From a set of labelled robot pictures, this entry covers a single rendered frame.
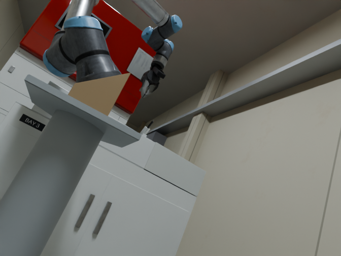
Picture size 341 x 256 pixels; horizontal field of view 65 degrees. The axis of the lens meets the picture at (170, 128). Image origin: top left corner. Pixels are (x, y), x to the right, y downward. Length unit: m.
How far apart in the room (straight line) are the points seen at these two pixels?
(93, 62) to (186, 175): 0.80
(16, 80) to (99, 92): 1.08
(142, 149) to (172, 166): 0.19
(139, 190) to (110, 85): 0.62
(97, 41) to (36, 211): 0.52
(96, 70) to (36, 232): 0.47
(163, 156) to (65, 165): 0.66
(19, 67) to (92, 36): 1.01
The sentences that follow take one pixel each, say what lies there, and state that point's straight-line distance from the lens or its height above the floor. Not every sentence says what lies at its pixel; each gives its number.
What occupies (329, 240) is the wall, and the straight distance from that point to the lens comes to 2.10.
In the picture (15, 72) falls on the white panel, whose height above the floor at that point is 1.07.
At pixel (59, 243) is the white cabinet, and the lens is 1.23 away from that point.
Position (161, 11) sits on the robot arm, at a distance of 1.36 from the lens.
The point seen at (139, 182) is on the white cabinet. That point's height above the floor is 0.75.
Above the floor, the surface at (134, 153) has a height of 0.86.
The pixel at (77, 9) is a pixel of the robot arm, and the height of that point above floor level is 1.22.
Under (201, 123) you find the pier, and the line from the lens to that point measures 4.20.
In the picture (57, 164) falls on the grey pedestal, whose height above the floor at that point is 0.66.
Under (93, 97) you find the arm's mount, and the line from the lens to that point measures 0.81.
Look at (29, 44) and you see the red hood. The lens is 1.87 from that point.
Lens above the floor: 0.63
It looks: 19 degrees up
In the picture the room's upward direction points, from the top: 24 degrees clockwise
